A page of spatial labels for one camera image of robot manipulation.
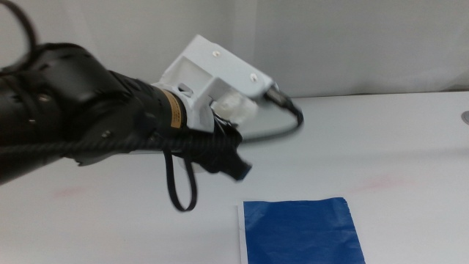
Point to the grey round desk grommet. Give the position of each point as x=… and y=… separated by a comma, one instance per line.
x=466, y=118

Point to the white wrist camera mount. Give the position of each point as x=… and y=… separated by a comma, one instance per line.
x=216, y=71

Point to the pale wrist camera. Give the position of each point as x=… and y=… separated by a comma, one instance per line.
x=236, y=107

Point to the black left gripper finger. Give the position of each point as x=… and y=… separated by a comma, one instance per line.
x=240, y=169

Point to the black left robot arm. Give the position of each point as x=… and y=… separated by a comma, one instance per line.
x=73, y=99

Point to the blue mat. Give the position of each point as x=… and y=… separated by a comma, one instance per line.
x=300, y=234

